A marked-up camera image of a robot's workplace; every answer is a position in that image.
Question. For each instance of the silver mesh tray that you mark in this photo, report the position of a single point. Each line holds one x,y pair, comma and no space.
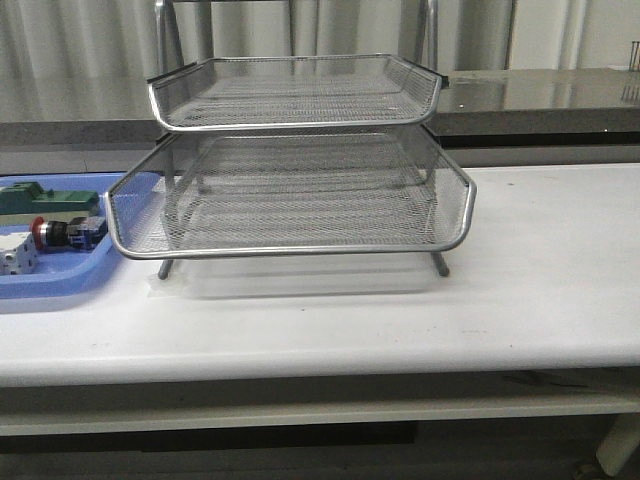
255,93
294,192

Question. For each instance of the red emergency stop button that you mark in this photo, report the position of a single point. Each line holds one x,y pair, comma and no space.
80,233

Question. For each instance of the blue plastic tray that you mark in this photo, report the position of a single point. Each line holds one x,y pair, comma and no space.
64,272

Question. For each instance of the dark grey back counter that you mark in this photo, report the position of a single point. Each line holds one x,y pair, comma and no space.
484,118

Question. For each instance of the white electrical module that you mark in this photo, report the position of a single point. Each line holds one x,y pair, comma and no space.
18,253

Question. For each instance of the green terminal block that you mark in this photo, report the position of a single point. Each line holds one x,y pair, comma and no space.
23,201

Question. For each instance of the white table leg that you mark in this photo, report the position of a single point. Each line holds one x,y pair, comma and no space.
619,444

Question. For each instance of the silver wire rack frame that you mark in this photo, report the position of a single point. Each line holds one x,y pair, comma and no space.
167,31

